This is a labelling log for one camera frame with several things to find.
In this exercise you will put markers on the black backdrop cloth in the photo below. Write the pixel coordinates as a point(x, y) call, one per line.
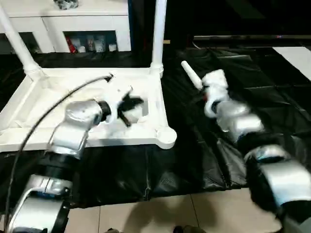
point(230, 17)

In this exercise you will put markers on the black glossy mat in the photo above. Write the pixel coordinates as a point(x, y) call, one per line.
point(194, 157)

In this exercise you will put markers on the white glass-door cabinet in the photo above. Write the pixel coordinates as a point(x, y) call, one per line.
point(85, 21)

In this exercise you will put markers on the white plastic table leg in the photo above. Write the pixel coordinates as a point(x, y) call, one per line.
point(192, 74)
point(158, 36)
point(19, 43)

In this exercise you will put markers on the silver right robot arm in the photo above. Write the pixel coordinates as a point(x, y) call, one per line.
point(243, 121)

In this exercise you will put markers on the dark brown round object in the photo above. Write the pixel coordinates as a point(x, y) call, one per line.
point(113, 230)

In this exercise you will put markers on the small yellow label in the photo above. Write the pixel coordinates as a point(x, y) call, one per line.
point(166, 42)

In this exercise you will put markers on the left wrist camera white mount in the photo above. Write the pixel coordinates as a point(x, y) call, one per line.
point(114, 93)

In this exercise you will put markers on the dark object on cabinet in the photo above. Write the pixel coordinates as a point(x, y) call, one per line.
point(66, 4)

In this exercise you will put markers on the black horizontal bar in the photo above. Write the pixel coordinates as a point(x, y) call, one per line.
point(243, 37)

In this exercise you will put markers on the small white jar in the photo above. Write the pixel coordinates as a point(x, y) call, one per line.
point(112, 47)

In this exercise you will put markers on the red white bottle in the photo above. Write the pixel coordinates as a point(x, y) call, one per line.
point(69, 44)

